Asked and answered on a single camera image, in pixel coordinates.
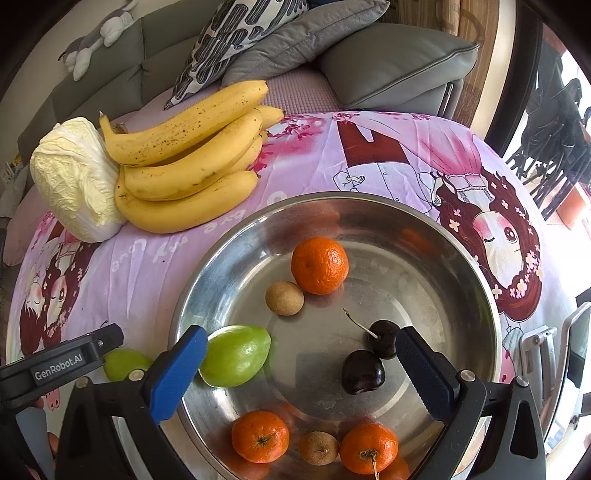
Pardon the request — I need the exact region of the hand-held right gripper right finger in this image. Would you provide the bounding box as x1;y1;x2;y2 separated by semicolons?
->
394;325;548;480

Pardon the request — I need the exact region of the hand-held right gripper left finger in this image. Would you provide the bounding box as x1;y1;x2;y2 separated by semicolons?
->
54;324;208;480

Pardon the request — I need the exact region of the dark red cherry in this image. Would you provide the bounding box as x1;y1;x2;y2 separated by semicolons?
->
343;308;402;361
341;349;386;396

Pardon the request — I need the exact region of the green pear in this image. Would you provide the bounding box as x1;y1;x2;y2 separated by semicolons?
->
102;348;155;383

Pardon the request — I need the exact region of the stainless steel bowl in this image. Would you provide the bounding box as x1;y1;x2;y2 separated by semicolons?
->
168;192;504;480

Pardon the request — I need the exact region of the mandarin orange with stem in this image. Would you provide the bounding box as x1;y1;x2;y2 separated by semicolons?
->
339;422;399;480

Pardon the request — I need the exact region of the brown longan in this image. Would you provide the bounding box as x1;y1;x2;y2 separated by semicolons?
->
298;431;340;466
265;281;304;317

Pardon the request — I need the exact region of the pink cartoon printed sheet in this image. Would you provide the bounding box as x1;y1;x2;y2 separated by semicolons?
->
7;111;573;480

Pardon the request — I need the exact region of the napa cabbage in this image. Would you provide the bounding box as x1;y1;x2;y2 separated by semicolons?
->
30;117;125;243

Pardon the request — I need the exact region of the spotted yellow banana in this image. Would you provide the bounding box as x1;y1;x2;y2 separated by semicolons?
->
99;80;269;167

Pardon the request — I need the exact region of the grey sofa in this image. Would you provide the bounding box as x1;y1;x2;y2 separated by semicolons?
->
16;0;481;153

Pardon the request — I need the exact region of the purple quilted mat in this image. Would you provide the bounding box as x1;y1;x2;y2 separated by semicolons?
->
111;71;347;130

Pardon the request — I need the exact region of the grey leather cushion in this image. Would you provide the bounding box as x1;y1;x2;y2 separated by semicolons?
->
318;23;478;109

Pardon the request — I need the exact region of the grey white plush toy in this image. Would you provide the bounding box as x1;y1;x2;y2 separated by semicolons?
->
58;0;139;81

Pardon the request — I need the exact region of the black white patterned pillow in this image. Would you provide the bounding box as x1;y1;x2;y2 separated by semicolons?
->
164;0;308;112

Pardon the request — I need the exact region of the grey fabric pillow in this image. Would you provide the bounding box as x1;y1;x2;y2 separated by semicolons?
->
222;0;391;88

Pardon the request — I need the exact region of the silver metal bracket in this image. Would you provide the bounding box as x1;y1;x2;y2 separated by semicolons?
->
519;302;591;430

